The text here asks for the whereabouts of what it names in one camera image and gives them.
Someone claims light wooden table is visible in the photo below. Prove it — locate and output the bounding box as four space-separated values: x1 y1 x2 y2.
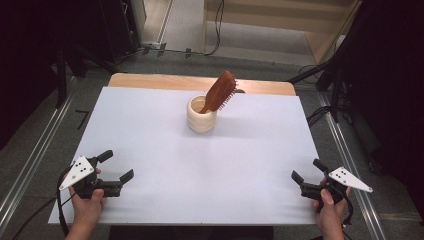
107 72 297 97

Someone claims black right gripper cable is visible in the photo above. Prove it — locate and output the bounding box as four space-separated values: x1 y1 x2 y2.
341 194 355 240

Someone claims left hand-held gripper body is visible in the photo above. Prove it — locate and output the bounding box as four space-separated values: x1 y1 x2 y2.
58 155 123 200

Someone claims white sheet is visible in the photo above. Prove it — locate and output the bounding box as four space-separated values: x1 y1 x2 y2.
48 86 323 226

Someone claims cream ribbed cup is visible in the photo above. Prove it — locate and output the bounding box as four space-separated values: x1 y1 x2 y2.
186 95 218 134

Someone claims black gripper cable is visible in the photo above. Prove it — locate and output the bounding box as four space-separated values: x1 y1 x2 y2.
11 167 77 240
341 194 355 240

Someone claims person's right hand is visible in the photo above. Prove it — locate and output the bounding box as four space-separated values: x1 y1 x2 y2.
312 177 352 232

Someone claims black floor cable bundle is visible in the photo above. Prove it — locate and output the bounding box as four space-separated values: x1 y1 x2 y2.
305 104 334 129
287 61 336 85

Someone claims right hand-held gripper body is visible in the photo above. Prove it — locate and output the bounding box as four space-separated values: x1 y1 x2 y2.
300 166 374 205

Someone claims person's dark clothing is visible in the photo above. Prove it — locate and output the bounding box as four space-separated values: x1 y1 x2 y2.
108 226 275 240

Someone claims black metal stand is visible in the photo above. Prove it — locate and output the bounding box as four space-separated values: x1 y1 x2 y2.
328 63 346 124
54 41 69 109

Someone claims metal floor rail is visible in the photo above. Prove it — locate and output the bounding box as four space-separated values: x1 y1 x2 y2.
0 76 79 231
315 91 389 240

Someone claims brown wooden hairbrush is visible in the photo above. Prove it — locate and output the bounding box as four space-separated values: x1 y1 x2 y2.
198 70 239 115

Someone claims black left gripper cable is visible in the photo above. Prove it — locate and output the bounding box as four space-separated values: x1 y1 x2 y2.
11 167 77 240

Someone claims black hanging cable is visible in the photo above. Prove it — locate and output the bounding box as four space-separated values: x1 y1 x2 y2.
203 0 226 57

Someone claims dark cabinet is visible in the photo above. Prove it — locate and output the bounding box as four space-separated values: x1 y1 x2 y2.
98 0 143 63

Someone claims person's left hand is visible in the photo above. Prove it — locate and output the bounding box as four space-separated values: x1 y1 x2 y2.
68 167 108 229

